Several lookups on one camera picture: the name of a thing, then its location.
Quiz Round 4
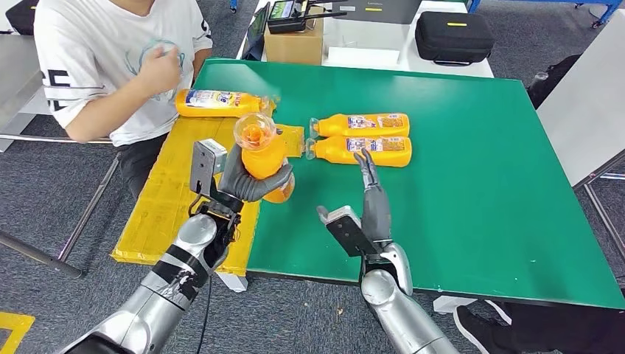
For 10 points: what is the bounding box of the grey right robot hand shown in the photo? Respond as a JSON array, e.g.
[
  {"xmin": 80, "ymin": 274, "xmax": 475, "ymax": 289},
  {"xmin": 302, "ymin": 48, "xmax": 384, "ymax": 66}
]
[{"xmin": 316, "ymin": 147, "xmax": 393, "ymax": 243}]

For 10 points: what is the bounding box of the person's right hand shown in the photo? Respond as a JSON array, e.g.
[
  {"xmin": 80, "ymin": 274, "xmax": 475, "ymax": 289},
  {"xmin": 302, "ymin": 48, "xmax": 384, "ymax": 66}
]
[{"xmin": 138, "ymin": 44, "xmax": 183, "ymax": 96}]

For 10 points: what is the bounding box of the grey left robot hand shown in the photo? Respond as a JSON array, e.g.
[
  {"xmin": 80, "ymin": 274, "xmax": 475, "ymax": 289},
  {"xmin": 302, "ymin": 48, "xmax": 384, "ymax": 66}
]
[{"xmin": 217, "ymin": 144, "xmax": 294, "ymax": 204}]

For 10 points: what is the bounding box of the orange detergent bottle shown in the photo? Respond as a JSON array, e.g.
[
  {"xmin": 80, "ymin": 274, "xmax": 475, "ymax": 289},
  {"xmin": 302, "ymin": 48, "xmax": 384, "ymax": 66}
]
[
  {"xmin": 175, "ymin": 88, "xmax": 272, "ymax": 119},
  {"xmin": 304, "ymin": 135, "xmax": 413, "ymax": 169},
  {"xmin": 309, "ymin": 112, "xmax": 411, "ymax": 139},
  {"xmin": 233, "ymin": 112, "xmax": 297, "ymax": 205}
]

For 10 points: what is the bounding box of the person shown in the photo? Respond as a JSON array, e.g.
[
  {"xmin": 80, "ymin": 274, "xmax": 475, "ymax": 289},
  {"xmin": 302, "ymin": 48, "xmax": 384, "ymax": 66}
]
[
  {"xmin": 32, "ymin": 0, "xmax": 214, "ymax": 201},
  {"xmin": 453, "ymin": 299, "xmax": 625, "ymax": 354}
]

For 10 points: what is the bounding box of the yellow taped cardboard board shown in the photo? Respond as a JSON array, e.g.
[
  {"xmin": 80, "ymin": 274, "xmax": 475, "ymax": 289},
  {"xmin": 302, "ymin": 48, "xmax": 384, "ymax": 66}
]
[{"xmin": 111, "ymin": 95, "xmax": 306, "ymax": 277}]

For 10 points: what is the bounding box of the white table foot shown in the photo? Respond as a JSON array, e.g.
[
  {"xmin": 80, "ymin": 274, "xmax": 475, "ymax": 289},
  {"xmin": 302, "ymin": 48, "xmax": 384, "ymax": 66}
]
[
  {"xmin": 432, "ymin": 295, "xmax": 478, "ymax": 315},
  {"xmin": 214, "ymin": 271, "xmax": 249, "ymax": 294}
]

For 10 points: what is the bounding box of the black tablet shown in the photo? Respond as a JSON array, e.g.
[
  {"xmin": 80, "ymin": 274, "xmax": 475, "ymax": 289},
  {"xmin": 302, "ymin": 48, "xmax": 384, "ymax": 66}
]
[{"xmin": 240, "ymin": 2, "xmax": 271, "ymax": 63}]

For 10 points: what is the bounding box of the brown cardboard box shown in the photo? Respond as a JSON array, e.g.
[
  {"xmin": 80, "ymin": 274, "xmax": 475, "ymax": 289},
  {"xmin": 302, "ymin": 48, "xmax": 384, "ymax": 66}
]
[{"xmin": 264, "ymin": 7, "xmax": 325, "ymax": 67}]

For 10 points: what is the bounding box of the black remote controller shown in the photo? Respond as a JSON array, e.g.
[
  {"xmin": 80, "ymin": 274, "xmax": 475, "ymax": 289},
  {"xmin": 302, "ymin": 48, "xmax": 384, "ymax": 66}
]
[{"xmin": 267, "ymin": 0, "xmax": 349, "ymax": 35}]

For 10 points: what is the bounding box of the grey folding table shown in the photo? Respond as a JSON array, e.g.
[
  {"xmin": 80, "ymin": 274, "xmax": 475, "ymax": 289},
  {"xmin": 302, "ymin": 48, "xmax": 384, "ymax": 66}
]
[
  {"xmin": 0, "ymin": 34, "xmax": 123, "ymax": 280},
  {"xmin": 534, "ymin": 10, "xmax": 625, "ymax": 267}
]

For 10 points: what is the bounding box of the white flat box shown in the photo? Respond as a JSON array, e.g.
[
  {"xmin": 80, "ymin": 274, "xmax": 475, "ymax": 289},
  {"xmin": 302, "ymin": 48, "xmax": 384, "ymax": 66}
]
[{"xmin": 324, "ymin": 46, "xmax": 402, "ymax": 70}]

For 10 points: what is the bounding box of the white table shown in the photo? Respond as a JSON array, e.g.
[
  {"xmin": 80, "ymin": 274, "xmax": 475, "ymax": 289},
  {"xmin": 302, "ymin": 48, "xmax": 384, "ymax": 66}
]
[{"xmin": 235, "ymin": 0, "xmax": 494, "ymax": 79}]

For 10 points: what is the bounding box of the black carrying case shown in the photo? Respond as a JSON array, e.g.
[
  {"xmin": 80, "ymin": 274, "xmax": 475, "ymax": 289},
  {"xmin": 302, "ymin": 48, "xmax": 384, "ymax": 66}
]
[{"xmin": 415, "ymin": 11, "xmax": 495, "ymax": 67}]

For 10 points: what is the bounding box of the grey case with yellow sticker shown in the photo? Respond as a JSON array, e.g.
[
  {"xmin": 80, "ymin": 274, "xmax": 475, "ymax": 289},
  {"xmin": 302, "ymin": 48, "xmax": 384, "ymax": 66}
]
[{"xmin": 332, "ymin": 0, "xmax": 423, "ymax": 25}]

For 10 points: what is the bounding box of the black backpack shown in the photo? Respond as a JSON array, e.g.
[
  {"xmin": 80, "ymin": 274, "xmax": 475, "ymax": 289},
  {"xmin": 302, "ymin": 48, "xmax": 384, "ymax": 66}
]
[{"xmin": 526, "ymin": 55, "xmax": 582, "ymax": 111}]

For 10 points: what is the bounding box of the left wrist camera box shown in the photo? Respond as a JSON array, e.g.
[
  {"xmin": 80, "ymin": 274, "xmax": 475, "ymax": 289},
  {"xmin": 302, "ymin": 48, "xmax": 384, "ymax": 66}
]
[{"xmin": 189, "ymin": 139, "xmax": 228, "ymax": 199}]

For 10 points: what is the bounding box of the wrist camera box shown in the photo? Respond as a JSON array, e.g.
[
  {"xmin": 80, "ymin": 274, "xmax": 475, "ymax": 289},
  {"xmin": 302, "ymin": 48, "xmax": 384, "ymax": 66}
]
[
  {"xmin": 323, "ymin": 205, "xmax": 381, "ymax": 258},
  {"xmin": 189, "ymin": 139, "xmax": 228, "ymax": 199}
]

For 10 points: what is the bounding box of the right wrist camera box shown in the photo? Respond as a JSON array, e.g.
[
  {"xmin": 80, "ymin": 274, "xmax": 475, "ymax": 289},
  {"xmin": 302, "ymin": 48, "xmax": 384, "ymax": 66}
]
[{"xmin": 323, "ymin": 205, "xmax": 381, "ymax": 258}]

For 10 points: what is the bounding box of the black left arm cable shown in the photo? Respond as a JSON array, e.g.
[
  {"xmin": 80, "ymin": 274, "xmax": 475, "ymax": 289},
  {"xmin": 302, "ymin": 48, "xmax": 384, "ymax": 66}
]
[{"xmin": 195, "ymin": 273, "xmax": 212, "ymax": 354}]

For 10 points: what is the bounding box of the blue metal frame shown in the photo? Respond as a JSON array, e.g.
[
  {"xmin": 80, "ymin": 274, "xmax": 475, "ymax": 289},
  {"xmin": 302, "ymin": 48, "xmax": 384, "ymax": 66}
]
[{"xmin": 466, "ymin": 0, "xmax": 625, "ymax": 30}]

